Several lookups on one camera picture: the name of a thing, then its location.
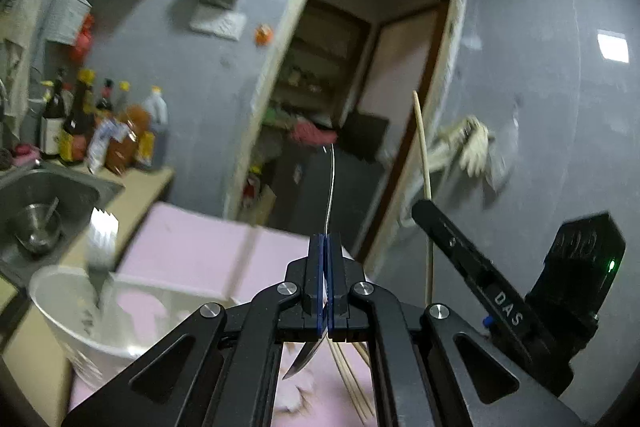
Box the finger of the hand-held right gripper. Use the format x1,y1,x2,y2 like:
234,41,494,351
411,199,539,349

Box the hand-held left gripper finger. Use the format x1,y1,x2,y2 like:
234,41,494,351
327,234,583,427
62,234,328,427

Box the white plastic utensil basket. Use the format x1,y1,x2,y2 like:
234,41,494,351
29,266,206,390

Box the black cabinet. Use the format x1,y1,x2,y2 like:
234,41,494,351
272,142,401,235

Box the empty clear plastic bag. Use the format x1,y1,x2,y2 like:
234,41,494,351
481,106,522,194

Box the beige rubber gloves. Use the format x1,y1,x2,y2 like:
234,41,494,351
457,116,497,176

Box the pink floral tablecloth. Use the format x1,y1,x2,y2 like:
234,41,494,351
67,202,381,427

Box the black chair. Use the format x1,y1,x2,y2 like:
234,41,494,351
344,111,391,164

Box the pink cloth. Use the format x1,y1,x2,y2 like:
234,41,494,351
289,121,338,146

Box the metal fork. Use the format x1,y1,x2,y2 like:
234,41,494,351
87,207,117,310
92,209,120,308

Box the wooden shelf unit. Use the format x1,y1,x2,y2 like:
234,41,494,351
272,2,372,128

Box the white oil jug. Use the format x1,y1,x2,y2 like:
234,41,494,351
136,86,170,171

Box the brown spice packet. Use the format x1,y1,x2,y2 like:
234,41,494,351
105,105,152,174

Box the blue white packet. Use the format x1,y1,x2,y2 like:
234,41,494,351
86,117,126,176

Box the stainless steel sink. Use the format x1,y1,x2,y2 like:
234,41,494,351
0,159,126,290

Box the clear bottle yellow cap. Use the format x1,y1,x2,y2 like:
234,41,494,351
116,81,133,114

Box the small metal spoon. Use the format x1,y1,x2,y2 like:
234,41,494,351
29,197,61,244

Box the red cap sauce bottle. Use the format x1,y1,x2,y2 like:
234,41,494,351
95,78,116,120

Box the tall soy sauce bottle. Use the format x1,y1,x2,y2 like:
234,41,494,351
59,68,99,166

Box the metal bowl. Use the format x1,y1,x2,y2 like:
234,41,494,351
9,203,64,256

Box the dark bottle white label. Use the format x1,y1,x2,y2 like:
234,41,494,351
40,81,67,158

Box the pink soap dish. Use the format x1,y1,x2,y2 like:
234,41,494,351
11,143,42,168

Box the red plastic bag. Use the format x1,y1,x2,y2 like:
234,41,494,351
71,13,97,64

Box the beige dish rag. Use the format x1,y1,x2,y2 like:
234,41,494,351
0,38,27,140

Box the wooden door frame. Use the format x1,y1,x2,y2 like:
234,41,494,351
221,0,467,269

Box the white wall socket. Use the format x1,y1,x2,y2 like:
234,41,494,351
189,3,248,41

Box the white wall holder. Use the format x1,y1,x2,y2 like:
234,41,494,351
44,0,93,46

